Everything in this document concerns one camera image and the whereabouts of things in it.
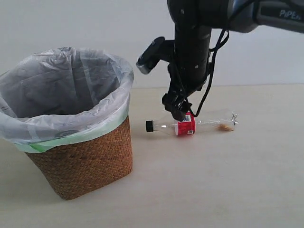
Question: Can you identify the brown woven wicker basket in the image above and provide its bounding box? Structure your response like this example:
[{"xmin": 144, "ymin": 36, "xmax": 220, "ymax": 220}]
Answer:
[{"xmin": 26, "ymin": 118, "xmax": 133, "ymax": 200}]

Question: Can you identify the black cable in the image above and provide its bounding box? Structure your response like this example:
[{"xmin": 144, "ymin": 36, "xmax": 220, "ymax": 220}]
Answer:
[{"xmin": 171, "ymin": 0, "xmax": 257, "ymax": 117}]

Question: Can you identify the white green plastic bin liner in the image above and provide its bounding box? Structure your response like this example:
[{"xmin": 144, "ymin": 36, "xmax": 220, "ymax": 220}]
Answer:
[{"xmin": 0, "ymin": 47, "xmax": 134, "ymax": 153}]

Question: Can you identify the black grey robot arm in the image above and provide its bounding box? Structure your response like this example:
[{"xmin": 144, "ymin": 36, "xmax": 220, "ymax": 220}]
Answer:
[{"xmin": 162, "ymin": 0, "xmax": 304, "ymax": 121}]

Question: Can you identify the red label clear plastic bottle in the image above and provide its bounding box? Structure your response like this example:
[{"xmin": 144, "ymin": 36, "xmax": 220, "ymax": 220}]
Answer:
[{"xmin": 145, "ymin": 109, "xmax": 238, "ymax": 137}]

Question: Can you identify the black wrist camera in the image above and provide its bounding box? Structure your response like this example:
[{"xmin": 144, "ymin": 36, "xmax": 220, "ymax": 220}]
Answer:
[{"xmin": 136, "ymin": 37, "xmax": 174, "ymax": 75}]

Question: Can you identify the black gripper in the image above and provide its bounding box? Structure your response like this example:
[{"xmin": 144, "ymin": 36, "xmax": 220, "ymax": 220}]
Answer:
[{"xmin": 162, "ymin": 25, "xmax": 211, "ymax": 121}]

